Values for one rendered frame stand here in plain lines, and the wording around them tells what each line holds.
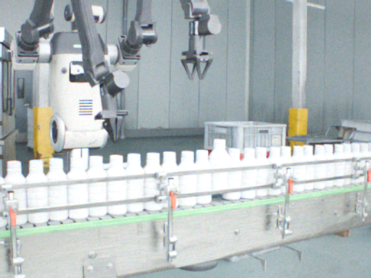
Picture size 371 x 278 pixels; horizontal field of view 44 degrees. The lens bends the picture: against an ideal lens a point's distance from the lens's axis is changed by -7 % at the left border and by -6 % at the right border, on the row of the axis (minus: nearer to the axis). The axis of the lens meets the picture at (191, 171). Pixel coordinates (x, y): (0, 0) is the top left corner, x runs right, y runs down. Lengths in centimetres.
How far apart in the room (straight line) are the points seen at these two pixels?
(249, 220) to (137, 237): 41
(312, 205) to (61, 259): 95
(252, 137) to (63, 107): 228
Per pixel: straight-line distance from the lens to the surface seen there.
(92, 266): 136
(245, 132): 387
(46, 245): 131
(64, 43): 201
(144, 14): 198
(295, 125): 1161
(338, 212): 194
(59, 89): 192
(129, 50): 207
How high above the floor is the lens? 134
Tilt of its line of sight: 9 degrees down
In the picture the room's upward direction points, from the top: 1 degrees clockwise
